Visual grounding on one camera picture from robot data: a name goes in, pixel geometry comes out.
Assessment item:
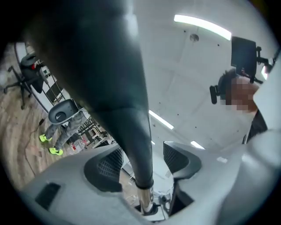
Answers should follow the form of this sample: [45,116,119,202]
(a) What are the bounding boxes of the long ceiling light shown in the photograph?
[190,140,206,150]
[173,14,232,41]
[148,109,175,130]

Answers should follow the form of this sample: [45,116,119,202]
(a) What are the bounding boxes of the black screen device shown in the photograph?
[230,36,258,83]

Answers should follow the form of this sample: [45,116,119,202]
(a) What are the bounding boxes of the clear water bottle red cap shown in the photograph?
[70,140,86,152]

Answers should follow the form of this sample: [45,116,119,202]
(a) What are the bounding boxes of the person's black white print shirt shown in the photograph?
[242,63,281,145]

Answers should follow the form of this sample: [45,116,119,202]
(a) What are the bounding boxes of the person's head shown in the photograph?
[219,69,260,115]

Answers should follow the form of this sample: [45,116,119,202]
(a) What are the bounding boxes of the black floor cable with adapter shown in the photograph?
[23,117,46,176]

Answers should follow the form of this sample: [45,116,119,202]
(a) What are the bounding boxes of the black metal railing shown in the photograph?
[41,74,65,105]

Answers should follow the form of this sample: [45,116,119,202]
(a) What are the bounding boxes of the black head-worn camera headset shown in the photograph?
[209,68,238,105]

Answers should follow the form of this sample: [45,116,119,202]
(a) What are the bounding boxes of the black device mount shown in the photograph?
[254,45,275,66]

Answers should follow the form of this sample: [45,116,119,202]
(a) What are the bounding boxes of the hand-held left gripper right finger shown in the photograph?
[162,141,242,225]

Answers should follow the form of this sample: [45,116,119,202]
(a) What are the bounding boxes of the black vacuum hose with wand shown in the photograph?
[22,0,155,217]

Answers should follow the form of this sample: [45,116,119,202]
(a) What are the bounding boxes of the grey mesh office chair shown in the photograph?
[48,98,80,125]

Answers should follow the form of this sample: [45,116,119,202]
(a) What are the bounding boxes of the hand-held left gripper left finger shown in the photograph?
[21,144,145,225]

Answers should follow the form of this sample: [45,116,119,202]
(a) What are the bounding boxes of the black office chair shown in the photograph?
[3,52,44,110]

